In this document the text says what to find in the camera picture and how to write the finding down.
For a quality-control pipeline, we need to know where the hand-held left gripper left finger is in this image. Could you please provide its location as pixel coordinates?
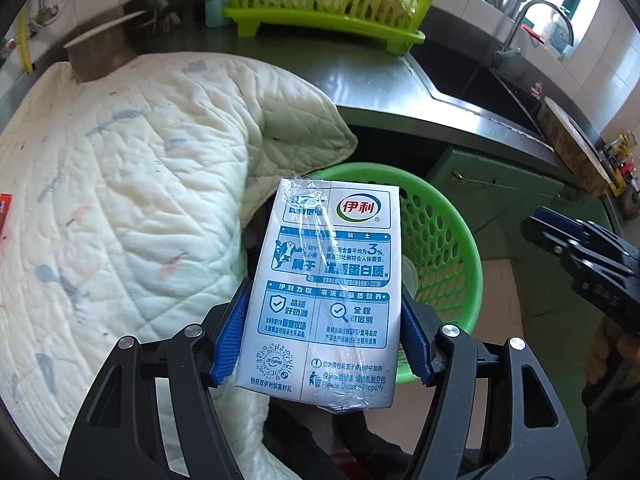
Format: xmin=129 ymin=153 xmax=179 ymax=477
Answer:
xmin=59 ymin=279 xmax=254 ymax=480

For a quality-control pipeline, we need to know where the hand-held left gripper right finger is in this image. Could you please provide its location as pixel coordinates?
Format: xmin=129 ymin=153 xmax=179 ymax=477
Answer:
xmin=398 ymin=294 xmax=587 ymax=480

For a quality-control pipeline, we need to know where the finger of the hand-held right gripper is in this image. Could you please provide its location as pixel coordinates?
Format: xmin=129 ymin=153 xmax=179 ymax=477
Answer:
xmin=521 ymin=217 xmax=581 ymax=267
xmin=531 ymin=206 xmax=608 ymax=242

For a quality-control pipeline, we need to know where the green plastic basket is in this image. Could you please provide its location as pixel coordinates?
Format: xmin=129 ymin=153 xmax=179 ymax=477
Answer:
xmin=300 ymin=161 xmax=483 ymax=387

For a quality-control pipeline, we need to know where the blue and white milk carton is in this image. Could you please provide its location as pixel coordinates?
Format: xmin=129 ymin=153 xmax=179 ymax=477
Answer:
xmin=235 ymin=176 xmax=403 ymax=413

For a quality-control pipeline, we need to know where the person's right hand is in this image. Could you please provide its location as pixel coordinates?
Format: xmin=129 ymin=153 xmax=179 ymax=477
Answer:
xmin=582 ymin=322 xmax=640 ymax=411

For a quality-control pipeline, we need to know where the green cabinet door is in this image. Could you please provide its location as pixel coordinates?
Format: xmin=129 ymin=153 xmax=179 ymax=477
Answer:
xmin=425 ymin=145 xmax=608 ymax=271

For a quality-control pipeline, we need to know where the wooden chopping block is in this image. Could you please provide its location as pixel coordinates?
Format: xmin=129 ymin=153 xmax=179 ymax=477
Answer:
xmin=537 ymin=97 xmax=614 ymax=202

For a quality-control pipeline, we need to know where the steel sink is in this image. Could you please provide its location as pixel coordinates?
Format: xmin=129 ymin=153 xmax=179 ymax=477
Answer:
xmin=405 ymin=42 xmax=556 ymax=137

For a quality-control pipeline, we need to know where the white quilted mat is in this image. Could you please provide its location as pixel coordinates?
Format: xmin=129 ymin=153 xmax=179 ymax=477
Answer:
xmin=0 ymin=52 xmax=359 ymax=473

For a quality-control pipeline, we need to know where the dish soap bottle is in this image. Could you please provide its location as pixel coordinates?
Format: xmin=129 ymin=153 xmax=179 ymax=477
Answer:
xmin=542 ymin=14 xmax=574 ymax=59

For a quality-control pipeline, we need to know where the steel faucet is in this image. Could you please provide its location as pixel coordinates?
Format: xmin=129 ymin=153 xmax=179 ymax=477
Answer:
xmin=494 ymin=0 xmax=574 ymax=69

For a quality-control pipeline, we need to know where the red instant noodle cup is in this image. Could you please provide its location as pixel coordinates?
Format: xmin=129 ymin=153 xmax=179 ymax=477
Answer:
xmin=0 ymin=192 xmax=13 ymax=240

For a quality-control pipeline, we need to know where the brown pot with white rim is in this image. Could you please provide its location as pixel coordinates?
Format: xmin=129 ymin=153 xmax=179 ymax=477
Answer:
xmin=63 ymin=12 xmax=146 ymax=83

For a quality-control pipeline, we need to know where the lime green dish rack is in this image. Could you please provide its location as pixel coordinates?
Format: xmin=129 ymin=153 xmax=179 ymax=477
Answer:
xmin=207 ymin=0 xmax=444 ymax=55

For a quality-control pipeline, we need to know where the teal cup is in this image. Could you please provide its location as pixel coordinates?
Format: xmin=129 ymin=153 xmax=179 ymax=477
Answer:
xmin=205 ymin=0 xmax=231 ymax=29

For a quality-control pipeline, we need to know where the yellow gas pipe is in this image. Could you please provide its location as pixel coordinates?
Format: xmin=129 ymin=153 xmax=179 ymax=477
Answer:
xmin=19 ymin=7 xmax=34 ymax=74

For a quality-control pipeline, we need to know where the metal pipe valve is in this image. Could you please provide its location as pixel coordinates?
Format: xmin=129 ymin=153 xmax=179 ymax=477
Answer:
xmin=30 ymin=5 xmax=62 ymax=27

